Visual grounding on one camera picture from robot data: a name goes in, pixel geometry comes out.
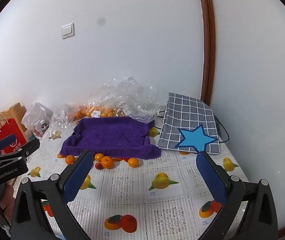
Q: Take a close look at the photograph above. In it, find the large clear plastic bag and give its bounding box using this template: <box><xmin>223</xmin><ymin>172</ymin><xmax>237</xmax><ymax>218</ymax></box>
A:
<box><xmin>89</xmin><ymin>76</ymin><xmax>160</xmax><ymax>123</ymax></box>

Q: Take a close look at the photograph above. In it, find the blue paper star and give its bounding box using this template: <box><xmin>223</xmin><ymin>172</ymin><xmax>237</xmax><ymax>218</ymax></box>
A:
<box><xmin>175</xmin><ymin>124</ymin><xmax>219</xmax><ymax>154</ymax></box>

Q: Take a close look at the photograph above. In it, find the red paper bag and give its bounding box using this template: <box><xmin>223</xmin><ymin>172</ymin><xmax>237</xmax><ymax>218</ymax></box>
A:
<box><xmin>0</xmin><ymin>112</ymin><xmax>29</xmax><ymax>155</ymax></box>

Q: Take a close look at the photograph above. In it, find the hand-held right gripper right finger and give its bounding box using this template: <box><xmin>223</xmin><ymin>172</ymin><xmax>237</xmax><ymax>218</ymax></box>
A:
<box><xmin>196</xmin><ymin>151</ymin><xmax>279</xmax><ymax>240</ymax></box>

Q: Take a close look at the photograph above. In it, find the small clear plastic bag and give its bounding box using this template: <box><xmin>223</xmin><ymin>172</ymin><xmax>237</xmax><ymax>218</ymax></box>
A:
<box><xmin>49</xmin><ymin>104</ymin><xmax>80</xmax><ymax>140</ymax></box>

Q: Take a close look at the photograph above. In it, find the fruit print tablecloth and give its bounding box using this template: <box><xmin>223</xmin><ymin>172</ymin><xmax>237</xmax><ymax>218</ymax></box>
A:
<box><xmin>12</xmin><ymin>115</ymin><xmax>251</xmax><ymax>240</ymax></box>

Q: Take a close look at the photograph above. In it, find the pile of bagged oranges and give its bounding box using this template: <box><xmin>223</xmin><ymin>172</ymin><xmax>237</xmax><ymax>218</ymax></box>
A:
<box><xmin>69</xmin><ymin>106</ymin><xmax>125</xmax><ymax>120</ymax></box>

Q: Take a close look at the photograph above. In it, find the purple towel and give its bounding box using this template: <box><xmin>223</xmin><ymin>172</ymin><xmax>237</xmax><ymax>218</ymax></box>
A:
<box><xmin>59</xmin><ymin>116</ymin><xmax>162</xmax><ymax>160</ymax></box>

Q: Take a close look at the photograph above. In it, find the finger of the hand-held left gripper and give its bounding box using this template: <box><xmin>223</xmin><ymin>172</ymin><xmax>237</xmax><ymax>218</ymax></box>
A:
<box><xmin>0</xmin><ymin>133</ymin><xmax>17</xmax><ymax>155</ymax></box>
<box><xmin>12</xmin><ymin>139</ymin><xmax>41</xmax><ymax>158</ymax></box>

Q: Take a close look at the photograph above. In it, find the brown wooden door frame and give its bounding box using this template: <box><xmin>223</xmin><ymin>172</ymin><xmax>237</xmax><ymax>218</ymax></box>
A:
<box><xmin>197</xmin><ymin>0</ymin><xmax>216</xmax><ymax>105</ymax></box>

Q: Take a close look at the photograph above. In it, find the orange with dark stem mark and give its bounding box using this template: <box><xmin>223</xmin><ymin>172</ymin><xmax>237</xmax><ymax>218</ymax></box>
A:
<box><xmin>101</xmin><ymin>156</ymin><xmax>114</xmax><ymax>169</ymax></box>

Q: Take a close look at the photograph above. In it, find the white plastic bag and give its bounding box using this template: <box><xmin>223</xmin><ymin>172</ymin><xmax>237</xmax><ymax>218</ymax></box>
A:
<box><xmin>21</xmin><ymin>102</ymin><xmax>54</xmax><ymax>138</ymax></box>

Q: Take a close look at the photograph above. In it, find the cardboard box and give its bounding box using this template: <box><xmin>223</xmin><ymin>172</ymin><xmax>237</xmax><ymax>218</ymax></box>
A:
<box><xmin>0</xmin><ymin>102</ymin><xmax>28</xmax><ymax>136</ymax></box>

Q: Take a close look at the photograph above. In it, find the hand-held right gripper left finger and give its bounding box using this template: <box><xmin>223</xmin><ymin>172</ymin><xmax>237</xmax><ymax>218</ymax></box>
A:
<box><xmin>10</xmin><ymin>150</ymin><xmax>94</xmax><ymax>240</ymax></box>

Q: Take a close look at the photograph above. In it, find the white light switch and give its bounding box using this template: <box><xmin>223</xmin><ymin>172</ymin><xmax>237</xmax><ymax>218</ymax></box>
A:
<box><xmin>61</xmin><ymin>23</ymin><xmax>75</xmax><ymax>40</ymax></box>

